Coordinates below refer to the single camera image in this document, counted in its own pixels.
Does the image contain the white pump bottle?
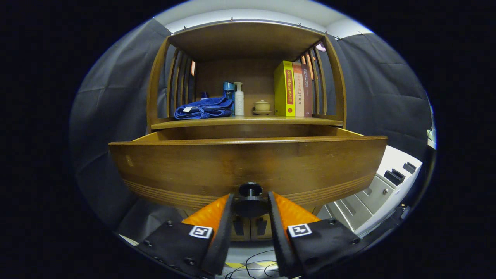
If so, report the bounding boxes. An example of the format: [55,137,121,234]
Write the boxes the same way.
[234,81,245,116]

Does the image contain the orange and white book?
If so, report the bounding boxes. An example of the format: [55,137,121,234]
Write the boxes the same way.
[293,62,305,117]

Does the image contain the black round drawer knob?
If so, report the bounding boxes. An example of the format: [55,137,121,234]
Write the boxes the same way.
[232,181,270,217]

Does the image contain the thick yellow book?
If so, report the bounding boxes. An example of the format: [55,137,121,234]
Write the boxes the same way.
[274,60,296,117]

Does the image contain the wooden countertop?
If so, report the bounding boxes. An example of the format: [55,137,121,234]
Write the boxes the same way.
[150,115,344,130]

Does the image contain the black floor cable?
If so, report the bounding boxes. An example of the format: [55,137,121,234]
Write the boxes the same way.
[225,250,279,279]

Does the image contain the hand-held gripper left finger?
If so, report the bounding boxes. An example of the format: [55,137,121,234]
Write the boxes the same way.
[136,193,235,277]

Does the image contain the brown wooden cabinet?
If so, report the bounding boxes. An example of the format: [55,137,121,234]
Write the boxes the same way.
[146,21,347,241]

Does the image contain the brown book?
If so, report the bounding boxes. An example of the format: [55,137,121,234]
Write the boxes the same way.
[302,64,314,117]

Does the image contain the beige lidded tea cup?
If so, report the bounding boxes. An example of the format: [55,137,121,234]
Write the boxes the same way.
[253,100,272,116]

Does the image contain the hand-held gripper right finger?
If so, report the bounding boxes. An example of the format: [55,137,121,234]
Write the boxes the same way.
[267,191,369,279]

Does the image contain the white drawer cabinet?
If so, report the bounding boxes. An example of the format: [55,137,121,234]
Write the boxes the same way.
[318,145,423,238]

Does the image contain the wooden cabinet door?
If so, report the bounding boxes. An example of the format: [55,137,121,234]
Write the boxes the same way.
[251,216,274,241]
[231,216,251,241]

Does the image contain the brown wooden drawer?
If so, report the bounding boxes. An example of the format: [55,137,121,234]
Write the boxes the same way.
[108,128,388,212]

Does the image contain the folded blue towel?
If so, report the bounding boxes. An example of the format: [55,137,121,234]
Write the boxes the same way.
[174,96,234,120]

